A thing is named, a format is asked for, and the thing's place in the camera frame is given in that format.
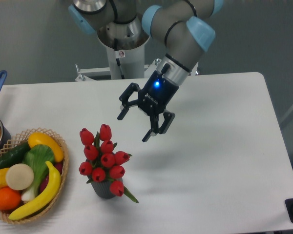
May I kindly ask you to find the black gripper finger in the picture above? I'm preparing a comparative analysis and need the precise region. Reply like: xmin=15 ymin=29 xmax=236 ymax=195
xmin=117 ymin=83 xmax=141 ymax=120
xmin=142 ymin=110 xmax=175 ymax=142

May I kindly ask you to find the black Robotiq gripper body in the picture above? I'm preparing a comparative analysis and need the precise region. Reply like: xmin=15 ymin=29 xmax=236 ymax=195
xmin=138 ymin=71 xmax=179 ymax=116

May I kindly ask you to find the red tulip bouquet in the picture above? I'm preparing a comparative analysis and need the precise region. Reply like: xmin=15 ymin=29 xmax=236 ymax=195
xmin=79 ymin=124 xmax=139 ymax=203

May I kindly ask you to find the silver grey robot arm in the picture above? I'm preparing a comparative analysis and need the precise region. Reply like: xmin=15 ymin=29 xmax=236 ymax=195
xmin=68 ymin=0 xmax=223 ymax=141

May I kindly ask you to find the dark grey ribbed vase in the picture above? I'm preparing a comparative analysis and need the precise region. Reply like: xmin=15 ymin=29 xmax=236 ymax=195
xmin=91 ymin=180 xmax=116 ymax=199

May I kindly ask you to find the dark red vegetable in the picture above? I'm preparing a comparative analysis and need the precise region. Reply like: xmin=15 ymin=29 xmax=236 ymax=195
xmin=39 ymin=162 xmax=63 ymax=194

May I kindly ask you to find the yellow squash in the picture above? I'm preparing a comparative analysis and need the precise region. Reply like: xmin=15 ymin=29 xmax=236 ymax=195
xmin=28 ymin=132 xmax=64 ymax=163

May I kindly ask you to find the green bok choy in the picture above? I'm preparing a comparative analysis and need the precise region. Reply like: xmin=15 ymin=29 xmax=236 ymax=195
xmin=21 ymin=144 xmax=55 ymax=203

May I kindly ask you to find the yellow banana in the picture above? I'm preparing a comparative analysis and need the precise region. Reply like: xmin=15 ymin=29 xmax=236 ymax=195
xmin=8 ymin=161 xmax=61 ymax=221

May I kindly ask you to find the green cucumber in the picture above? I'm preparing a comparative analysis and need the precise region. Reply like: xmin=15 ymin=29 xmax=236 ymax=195
xmin=0 ymin=141 xmax=30 ymax=169

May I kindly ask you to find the woven wicker basket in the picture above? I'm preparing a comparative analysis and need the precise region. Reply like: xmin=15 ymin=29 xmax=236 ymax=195
xmin=0 ymin=127 xmax=69 ymax=224

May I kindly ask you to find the beige round disc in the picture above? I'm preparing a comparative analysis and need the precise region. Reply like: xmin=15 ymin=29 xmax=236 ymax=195
xmin=5 ymin=163 xmax=34 ymax=191

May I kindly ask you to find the orange fruit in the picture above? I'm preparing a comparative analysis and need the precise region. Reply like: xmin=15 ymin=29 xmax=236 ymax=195
xmin=0 ymin=187 xmax=21 ymax=211

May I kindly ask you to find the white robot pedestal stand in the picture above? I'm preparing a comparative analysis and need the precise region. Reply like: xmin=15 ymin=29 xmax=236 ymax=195
xmin=75 ymin=42 xmax=162 ymax=81

